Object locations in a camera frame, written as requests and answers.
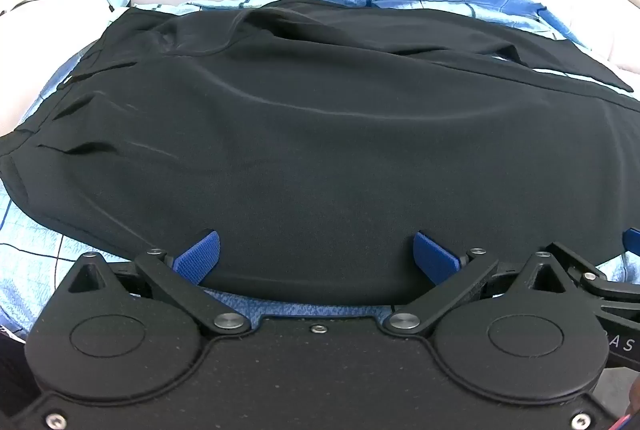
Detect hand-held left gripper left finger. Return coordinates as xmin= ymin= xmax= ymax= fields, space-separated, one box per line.
xmin=60 ymin=229 xmax=252 ymax=337

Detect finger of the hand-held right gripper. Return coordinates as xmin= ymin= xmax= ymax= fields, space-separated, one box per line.
xmin=621 ymin=227 xmax=640 ymax=257
xmin=547 ymin=241 xmax=640 ymax=307

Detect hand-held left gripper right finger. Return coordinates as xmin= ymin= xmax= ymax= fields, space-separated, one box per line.
xmin=382 ymin=230 xmax=581 ymax=338

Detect black pants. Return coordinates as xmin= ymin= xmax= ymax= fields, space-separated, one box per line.
xmin=0 ymin=0 xmax=640 ymax=305

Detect blue plaid bed sheet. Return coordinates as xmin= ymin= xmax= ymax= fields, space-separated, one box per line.
xmin=0 ymin=0 xmax=640 ymax=341

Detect white duvet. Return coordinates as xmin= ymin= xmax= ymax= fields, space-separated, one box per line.
xmin=0 ymin=0 xmax=123 ymax=135

